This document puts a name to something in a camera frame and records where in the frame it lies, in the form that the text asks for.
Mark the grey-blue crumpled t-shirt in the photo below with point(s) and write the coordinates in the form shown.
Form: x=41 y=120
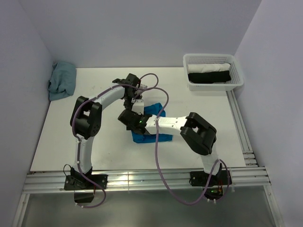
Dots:
x=62 y=82

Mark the white perforated plastic basket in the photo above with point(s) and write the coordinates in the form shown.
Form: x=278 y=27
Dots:
x=199 y=58

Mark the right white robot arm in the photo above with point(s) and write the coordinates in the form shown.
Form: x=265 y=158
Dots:
x=199 y=135

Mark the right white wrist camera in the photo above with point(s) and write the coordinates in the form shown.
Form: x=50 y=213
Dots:
x=138 y=106

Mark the black rolled t-shirt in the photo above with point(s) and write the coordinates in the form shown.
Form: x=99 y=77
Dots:
x=209 y=77

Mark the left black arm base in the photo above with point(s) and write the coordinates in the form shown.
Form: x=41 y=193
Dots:
x=84 y=188

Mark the aluminium front rail frame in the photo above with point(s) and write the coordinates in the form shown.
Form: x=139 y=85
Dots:
x=138 y=180

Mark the bright blue t-shirt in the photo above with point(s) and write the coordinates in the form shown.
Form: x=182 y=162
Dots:
x=141 y=139

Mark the white rolled t-shirt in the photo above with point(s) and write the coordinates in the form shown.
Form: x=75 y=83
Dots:
x=205 y=68

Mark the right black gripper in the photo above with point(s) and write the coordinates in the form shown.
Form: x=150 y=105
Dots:
x=135 y=113

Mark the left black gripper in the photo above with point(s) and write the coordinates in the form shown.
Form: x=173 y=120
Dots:
x=128 y=106

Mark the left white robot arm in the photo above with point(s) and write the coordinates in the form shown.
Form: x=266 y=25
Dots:
x=86 y=122

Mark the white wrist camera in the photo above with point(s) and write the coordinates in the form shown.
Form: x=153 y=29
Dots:
x=138 y=106
x=143 y=87

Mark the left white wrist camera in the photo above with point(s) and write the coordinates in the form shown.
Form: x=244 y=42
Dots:
x=143 y=87

